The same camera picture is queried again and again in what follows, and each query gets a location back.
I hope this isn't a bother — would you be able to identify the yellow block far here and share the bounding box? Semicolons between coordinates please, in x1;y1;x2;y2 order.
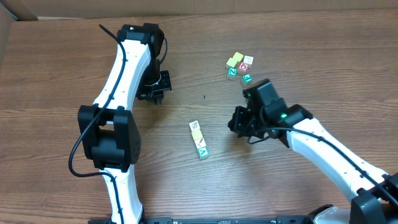
233;52;244;62

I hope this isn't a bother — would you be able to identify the red letter block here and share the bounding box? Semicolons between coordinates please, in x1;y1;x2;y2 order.
237;62;249;75

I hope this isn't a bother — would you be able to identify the yellow block near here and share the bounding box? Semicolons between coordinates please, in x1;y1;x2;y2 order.
226;58;239;69

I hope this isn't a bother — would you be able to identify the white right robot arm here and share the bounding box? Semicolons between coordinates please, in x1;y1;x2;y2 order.
228;79;397;224

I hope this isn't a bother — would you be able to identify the green A letter block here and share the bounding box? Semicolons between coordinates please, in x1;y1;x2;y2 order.
197;147;210;159

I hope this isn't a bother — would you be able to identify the green Z letter block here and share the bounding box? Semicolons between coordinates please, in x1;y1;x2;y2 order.
226;68;238;80

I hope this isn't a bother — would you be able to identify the yellow lone block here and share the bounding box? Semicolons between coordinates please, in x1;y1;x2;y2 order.
191;129;203;141

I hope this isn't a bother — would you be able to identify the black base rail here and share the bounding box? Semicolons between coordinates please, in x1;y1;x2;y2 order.
138;215;314;224

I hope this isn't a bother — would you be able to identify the white leaf picture block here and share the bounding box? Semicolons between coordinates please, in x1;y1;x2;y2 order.
189;121;200;132

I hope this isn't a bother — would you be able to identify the white feather picture block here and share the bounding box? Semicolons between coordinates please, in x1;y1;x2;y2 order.
194;138;206;149

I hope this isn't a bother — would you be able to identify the plain white wooden block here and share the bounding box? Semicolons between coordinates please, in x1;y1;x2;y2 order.
243;55;254;68

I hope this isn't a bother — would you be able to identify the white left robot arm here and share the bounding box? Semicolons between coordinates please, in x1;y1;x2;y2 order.
68;23;172;223

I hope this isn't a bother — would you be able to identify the green E letter block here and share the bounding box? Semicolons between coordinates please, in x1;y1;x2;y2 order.
240;73;253;88

